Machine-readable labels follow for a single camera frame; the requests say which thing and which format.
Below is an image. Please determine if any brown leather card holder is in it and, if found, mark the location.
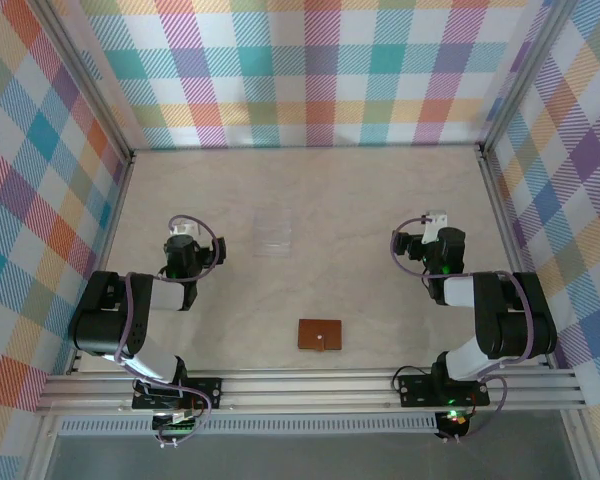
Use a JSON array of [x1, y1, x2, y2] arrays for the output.
[[297, 318, 344, 354]]

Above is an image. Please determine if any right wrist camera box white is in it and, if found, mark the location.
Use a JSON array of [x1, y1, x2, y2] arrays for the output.
[[422, 209, 449, 244]]

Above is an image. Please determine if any aluminium table side rail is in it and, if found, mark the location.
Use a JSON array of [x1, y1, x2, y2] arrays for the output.
[[67, 149, 136, 375], [476, 143, 556, 371]]

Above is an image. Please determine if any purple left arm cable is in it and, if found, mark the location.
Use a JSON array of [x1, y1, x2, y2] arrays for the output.
[[112, 214, 219, 449]]

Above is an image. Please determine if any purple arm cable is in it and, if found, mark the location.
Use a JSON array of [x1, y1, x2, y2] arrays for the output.
[[112, 214, 219, 449], [389, 214, 536, 444]]

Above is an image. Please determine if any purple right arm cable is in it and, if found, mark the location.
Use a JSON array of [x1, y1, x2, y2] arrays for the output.
[[389, 214, 536, 444]]

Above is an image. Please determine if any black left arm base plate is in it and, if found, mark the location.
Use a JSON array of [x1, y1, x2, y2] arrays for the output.
[[132, 377, 224, 411]]

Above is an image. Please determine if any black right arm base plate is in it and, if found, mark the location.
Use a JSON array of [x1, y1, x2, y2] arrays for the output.
[[397, 372, 491, 407]]

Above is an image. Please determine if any aluminium mounting rail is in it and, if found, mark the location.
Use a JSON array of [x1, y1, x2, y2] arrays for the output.
[[34, 367, 586, 414]]

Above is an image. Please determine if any aluminium frame post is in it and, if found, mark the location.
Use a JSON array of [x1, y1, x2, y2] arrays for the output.
[[32, 0, 137, 161], [477, 0, 569, 151]]

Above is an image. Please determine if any grey slotted cable duct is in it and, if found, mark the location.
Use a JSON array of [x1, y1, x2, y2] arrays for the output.
[[59, 413, 441, 436]]

